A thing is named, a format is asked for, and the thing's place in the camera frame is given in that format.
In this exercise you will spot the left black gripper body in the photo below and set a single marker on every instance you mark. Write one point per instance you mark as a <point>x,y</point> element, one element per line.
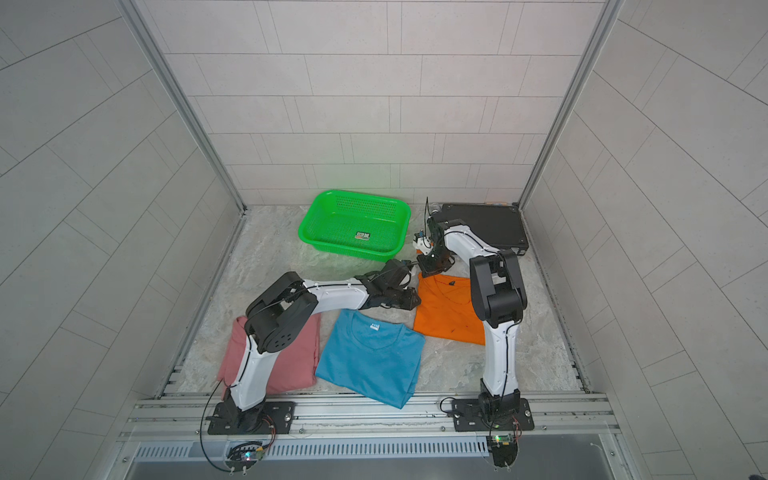
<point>398,295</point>

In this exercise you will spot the aluminium mounting rail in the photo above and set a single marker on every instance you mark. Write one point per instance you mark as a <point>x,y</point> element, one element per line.
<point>315,416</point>

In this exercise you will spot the pink folded t-shirt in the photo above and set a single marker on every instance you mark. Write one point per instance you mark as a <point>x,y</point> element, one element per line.
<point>295,366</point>

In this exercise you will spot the left green circuit board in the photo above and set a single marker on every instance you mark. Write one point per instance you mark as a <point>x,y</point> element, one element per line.
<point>242,457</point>

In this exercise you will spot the green circuit board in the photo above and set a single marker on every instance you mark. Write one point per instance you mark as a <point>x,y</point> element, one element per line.
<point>503,450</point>
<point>242,457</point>

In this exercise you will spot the orange t-shirt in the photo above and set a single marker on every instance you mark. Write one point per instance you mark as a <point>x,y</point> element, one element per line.
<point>446,310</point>

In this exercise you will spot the right green circuit board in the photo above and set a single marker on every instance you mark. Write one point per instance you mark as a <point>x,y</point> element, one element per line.
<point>503,450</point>

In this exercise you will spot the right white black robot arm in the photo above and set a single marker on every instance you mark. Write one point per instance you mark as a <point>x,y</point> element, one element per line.
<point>498,298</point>

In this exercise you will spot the blue t-shirt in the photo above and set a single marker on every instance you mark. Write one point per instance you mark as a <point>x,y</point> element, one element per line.
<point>374,358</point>

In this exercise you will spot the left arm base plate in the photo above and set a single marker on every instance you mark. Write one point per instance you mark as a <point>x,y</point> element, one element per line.
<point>266,418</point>

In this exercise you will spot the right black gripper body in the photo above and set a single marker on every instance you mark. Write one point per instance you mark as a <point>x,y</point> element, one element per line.
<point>437,263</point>

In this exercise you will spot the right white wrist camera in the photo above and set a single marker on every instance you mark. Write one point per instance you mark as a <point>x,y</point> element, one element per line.
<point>422,243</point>

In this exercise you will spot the green plastic basket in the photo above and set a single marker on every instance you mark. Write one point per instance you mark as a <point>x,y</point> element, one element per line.
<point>355,224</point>

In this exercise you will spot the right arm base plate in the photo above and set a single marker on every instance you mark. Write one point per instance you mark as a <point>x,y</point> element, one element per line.
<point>468,416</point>

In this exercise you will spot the black hard case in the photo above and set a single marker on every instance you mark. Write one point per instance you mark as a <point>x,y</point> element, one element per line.
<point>499,226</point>

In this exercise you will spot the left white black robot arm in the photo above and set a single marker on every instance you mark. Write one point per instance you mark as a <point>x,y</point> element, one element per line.
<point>275,318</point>

